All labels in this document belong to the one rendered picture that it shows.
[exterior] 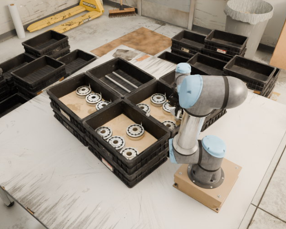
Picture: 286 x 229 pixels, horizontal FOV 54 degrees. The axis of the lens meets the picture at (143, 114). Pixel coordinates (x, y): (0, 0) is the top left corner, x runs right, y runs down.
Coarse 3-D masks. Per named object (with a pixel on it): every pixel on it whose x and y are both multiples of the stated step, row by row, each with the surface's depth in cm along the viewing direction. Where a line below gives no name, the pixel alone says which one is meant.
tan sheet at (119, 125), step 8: (112, 120) 167; (120, 120) 167; (128, 120) 167; (112, 128) 162; (120, 128) 162; (144, 136) 158; (152, 136) 158; (128, 144) 153; (136, 144) 153; (144, 144) 153
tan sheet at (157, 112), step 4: (144, 100) 182; (148, 100) 182; (148, 104) 179; (152, 108) 176; (156, 108) 176; (160, 108) 176; (152, 112) 173; (156, 112) 173; (160, 112) 173; (156, 116) 170; (160, 116) 170; (164, 116) 170; (168, 116) 170; (172, 116) 170; (160, 120) 167; (164, 120) 167; (172, 120) 167
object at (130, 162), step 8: (112, 104) 163; (128, 104) 163; (152, 120) 153; (88, 128) 149; (96, 136) 145; (168, 136) 145; (104, 144) 142; (152, 144) 140; (144, 152) 136; (128, 160) 132; (136, 160) 134
